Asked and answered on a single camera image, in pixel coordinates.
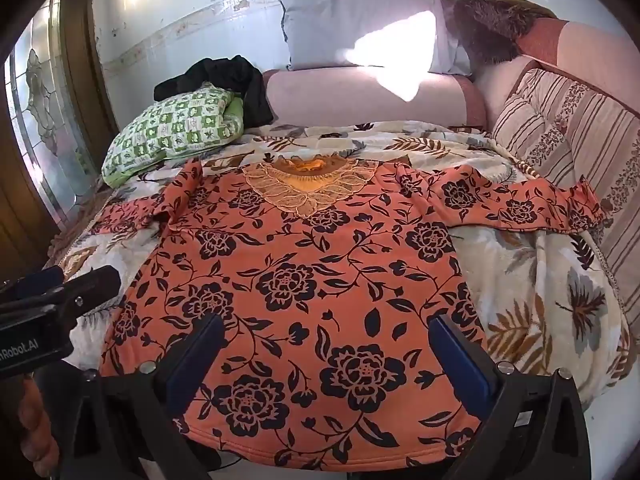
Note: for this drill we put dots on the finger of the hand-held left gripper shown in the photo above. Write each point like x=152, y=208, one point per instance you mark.
x=95, y=285
x=37, y=282

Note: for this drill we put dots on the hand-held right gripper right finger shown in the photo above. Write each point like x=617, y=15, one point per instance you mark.
x=460, y=365

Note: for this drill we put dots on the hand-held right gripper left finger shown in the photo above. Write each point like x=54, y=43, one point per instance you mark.
x=196, y=360

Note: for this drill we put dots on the orange black floral shirt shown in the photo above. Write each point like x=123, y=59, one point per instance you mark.
x=310, y=260

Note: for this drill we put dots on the person's left hand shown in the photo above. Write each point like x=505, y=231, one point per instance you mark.
x=40, y=425

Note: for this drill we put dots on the cream leaf print blanket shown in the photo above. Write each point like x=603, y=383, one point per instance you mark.
x=525, y=270

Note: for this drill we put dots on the green white checked pillow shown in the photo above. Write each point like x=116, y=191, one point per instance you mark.
x=170, y=130

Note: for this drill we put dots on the wooden door with stained glass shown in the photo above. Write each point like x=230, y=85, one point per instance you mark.
x=45, y=110

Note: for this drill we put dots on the small striped floral pillow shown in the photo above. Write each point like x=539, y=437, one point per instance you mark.
x=535, y=135

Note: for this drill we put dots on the black clothing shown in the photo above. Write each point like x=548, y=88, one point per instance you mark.
x=225, y=72

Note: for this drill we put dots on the large striped floral pillow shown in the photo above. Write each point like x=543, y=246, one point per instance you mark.
x=605, y=135

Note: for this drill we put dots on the pink bolster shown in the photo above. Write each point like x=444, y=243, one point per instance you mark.
x=325, y=95

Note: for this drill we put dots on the pink padded cushion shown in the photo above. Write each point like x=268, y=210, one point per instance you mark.
x=590, y=55

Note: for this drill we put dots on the grey pillow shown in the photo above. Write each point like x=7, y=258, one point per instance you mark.
x=340, y=25

